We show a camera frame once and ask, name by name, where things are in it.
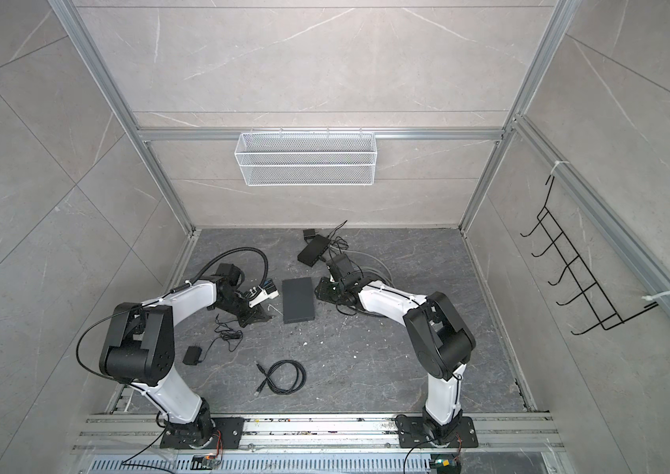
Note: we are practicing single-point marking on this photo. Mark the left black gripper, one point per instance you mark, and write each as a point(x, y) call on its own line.
point(257, 313)

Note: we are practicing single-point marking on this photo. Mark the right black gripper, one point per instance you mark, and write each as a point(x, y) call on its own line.
point(322, 292)

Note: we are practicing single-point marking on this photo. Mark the dark grey network switch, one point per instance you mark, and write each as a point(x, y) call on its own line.
point(298, 301)

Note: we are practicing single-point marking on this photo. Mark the ribbed black network switch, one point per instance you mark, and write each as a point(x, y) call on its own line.
point(314, 251)

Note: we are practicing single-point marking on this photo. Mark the black power adapter with cable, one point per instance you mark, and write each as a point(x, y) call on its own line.
point(336, 243)

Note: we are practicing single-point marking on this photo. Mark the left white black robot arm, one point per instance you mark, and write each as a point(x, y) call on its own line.
point(139, 346)

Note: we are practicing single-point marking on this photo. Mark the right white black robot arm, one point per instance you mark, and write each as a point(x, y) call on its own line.
point(440, 338)

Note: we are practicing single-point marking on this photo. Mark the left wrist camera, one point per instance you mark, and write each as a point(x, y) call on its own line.
point(257, 295)

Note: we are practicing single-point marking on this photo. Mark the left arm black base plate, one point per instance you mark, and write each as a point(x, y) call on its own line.
point(223, 432)

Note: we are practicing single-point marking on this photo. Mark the white wire mesh basket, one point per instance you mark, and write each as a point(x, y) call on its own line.
point(297, 159)

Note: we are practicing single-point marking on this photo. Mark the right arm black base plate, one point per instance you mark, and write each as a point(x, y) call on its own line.
point(424, 432)

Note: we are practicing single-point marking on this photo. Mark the aluminium mounting rail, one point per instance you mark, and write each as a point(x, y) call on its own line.
point(320, 433)

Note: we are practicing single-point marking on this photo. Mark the black wire hook rack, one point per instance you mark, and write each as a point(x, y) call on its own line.
point(589, 291)

